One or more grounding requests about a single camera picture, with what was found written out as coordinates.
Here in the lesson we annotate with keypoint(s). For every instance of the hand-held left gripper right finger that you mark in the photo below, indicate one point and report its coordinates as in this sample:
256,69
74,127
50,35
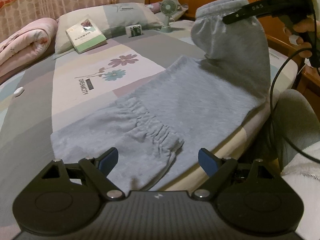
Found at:
208,161

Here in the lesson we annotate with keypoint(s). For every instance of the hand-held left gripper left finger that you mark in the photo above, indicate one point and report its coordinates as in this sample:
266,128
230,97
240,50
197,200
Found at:
108,161

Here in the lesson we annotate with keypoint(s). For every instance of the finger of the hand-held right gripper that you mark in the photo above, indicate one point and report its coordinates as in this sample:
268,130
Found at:
255,8

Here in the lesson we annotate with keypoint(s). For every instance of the grey sweatpants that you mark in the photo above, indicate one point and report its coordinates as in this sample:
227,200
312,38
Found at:
187,100

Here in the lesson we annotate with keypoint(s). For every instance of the person's right hand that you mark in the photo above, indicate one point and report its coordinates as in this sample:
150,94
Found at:
307,27

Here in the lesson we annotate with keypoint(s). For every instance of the flat patchwork pillow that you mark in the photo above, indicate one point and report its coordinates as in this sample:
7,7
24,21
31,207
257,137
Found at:
181,11

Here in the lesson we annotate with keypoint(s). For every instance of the bed with patchwork sheet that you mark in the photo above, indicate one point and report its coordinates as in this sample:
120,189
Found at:
37,120

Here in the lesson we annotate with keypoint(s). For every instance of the wooden nightstand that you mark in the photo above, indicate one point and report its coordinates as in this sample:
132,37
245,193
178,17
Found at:
311,85

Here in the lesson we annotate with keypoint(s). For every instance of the green handheld fan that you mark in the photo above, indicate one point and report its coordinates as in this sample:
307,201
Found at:
168,7

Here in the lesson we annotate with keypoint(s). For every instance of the person's leg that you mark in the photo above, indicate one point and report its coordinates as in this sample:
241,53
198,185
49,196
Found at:
297,120

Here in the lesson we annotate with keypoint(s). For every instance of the person's white jacket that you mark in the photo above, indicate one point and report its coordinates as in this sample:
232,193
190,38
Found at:
305,192

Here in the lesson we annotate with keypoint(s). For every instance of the small white case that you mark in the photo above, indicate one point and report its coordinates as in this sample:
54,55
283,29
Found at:
19,92

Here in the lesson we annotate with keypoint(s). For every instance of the small printed box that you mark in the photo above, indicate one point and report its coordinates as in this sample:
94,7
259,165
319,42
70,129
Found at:
134,30

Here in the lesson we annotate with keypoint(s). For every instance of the green and white book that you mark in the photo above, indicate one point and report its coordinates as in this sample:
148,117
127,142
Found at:
85,35

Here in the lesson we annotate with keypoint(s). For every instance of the pink folded quilt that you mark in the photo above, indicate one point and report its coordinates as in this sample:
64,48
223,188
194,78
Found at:
22,45

